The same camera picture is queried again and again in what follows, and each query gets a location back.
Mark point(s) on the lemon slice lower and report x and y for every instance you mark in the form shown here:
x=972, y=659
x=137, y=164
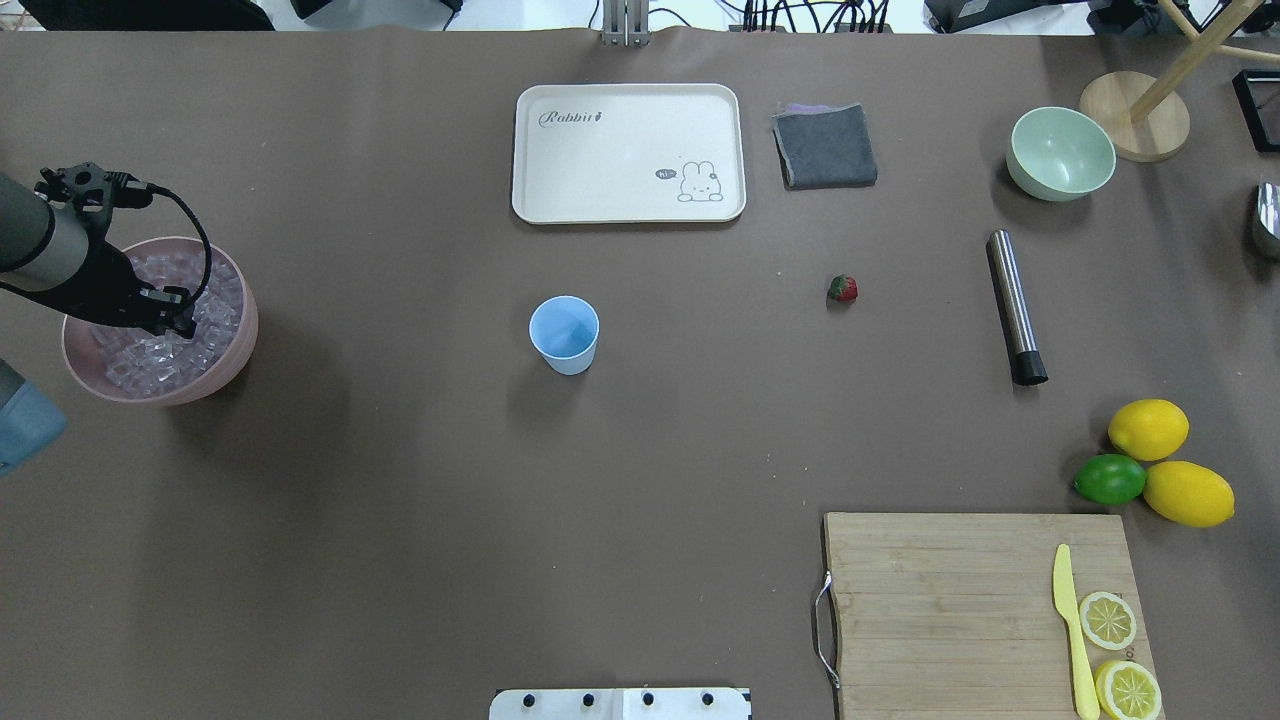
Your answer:
x=1128, y=690

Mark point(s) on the grey folded cloth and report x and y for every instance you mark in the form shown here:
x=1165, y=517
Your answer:
x=822, y=148

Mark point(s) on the green lime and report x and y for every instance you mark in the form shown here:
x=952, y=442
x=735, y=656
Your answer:
x=1110, y=479

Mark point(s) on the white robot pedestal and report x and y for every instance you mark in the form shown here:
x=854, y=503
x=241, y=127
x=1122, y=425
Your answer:
x=623, y=703

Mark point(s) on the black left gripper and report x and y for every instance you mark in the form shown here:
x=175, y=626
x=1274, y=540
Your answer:
x=105, y=277

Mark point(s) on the steel ice scoop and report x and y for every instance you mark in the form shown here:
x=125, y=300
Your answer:
x=1265, y=222

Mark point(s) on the yellow plastic knife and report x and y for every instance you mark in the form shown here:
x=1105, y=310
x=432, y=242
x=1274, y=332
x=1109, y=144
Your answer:
x=1084, y=695

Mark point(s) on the light blue plastic cup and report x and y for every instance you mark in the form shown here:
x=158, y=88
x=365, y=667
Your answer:
x=565, y=330

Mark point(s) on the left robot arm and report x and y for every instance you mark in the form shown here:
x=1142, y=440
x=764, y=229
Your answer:
x=26, y=225

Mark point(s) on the pink bowl of ice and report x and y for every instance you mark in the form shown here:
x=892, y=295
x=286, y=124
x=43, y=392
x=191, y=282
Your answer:
x=156, y=365

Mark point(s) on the wooden glass stand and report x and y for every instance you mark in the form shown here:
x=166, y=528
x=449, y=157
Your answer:
x=1142, y=115

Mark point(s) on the yellow lemon outer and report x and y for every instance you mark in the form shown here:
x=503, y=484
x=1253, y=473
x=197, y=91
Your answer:
x=1189, y=494

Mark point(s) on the lemon slice upper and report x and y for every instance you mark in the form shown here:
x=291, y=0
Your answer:
x=1108, y=621

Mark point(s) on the lemon slice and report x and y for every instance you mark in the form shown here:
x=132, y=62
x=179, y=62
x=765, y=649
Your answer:
x=1108, y=621
x=1128, y=690

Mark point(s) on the mint green bowl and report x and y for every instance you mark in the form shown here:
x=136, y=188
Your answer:
x=1059, y=154

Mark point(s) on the aluminium frame post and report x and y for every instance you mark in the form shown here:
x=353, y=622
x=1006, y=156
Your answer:
x=625, y=23

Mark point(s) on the yellow lemon near board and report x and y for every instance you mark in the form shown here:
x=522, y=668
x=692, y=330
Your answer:
x=1149, y=430

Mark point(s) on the wooden cutting board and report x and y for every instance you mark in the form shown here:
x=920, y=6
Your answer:
x=949, y=615

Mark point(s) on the steel muddler stick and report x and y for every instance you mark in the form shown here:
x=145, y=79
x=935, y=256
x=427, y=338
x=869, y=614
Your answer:
x=1026, y=363

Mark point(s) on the cream rabbit tray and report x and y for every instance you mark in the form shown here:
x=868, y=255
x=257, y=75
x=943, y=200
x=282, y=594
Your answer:
x=628, y=153

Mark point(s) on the black metal glass rack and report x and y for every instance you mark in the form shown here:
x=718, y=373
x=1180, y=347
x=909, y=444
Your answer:
x=1257, y=92

